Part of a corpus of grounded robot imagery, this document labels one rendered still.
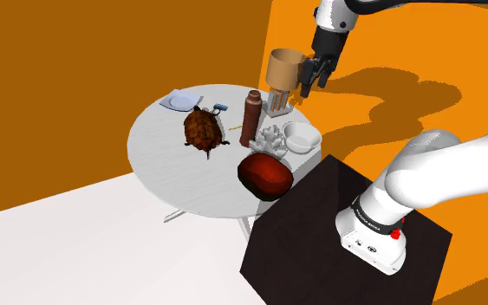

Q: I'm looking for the brown bottle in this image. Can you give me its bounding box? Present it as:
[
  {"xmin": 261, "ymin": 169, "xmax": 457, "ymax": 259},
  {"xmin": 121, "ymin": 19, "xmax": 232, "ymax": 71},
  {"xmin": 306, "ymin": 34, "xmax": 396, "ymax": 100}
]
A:
[{"xmin": 238, "ymin": 89, "xmax": 264, "ymax": 148}]

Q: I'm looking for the white square plate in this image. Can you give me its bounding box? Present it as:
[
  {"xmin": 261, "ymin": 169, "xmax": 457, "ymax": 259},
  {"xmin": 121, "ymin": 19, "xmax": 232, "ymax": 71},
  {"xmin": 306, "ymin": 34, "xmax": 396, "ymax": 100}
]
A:
[{"xmin": 159, "ymin": 88, "xmax": 205, "ymax": 113}]

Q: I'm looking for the red rounded cushion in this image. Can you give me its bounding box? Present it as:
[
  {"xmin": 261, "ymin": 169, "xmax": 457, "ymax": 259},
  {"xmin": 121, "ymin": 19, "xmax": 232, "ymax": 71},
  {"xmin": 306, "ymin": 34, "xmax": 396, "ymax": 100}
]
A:
[{"xmin": 237, "ymin": 152, "xmax": 295, "ymax": 203}]

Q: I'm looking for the brown turtle figure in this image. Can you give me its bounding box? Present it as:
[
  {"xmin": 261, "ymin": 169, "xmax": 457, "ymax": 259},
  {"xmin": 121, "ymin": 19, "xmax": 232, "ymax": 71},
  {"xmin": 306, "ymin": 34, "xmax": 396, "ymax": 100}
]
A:
[{"xmin": 183, "ymin": 105, "xmax": 231, "ymax": 161}]

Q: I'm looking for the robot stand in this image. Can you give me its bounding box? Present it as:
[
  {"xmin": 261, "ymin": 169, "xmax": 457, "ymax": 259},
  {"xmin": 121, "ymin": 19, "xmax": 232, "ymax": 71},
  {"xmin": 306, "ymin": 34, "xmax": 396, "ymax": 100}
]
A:
[{"xmin": 238, "ymin": 153, "xmax": 454, "ymax": 305}]

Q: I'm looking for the white bowl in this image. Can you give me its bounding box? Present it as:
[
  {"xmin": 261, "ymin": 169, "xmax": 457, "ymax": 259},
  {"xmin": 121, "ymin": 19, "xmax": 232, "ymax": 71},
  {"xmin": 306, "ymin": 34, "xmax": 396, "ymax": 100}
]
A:
[{"xmin": 282, "ymin": 121, "xmax": 323, "ymax": 156}]

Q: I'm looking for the tan cylinder on white stand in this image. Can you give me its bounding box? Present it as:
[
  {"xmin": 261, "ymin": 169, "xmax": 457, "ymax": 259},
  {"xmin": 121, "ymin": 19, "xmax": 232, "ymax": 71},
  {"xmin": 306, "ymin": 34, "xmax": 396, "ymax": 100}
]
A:
[{"xmin": 265, "ymin": 48, "xmax": 308, "ymax": 119}]

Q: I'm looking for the white coral figure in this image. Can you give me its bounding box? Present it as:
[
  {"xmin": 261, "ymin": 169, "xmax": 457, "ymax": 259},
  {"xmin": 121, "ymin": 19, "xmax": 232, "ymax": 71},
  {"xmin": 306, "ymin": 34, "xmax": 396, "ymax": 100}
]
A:
[{"xmin": 248, "ymin": 125, "xmax": 290, "ymax": 159}]

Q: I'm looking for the white round table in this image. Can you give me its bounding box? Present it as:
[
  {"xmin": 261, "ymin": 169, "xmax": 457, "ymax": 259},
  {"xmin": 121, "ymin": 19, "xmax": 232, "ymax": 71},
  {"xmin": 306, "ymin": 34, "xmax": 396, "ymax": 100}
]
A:
[{"xmin": 126, "ymin": 83, "xmax": 324, "ymax": 243}]

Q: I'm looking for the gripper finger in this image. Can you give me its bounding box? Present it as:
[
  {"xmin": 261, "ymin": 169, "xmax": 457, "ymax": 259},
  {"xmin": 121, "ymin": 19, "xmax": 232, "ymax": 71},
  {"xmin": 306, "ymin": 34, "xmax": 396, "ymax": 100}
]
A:
[
  {"xmin": 316, "ymin": 58, "xmax": 337, "ymax": 89},
  {"xmin": 300, "ymin": 57, "xmax": 320, "ymax": 100}
]

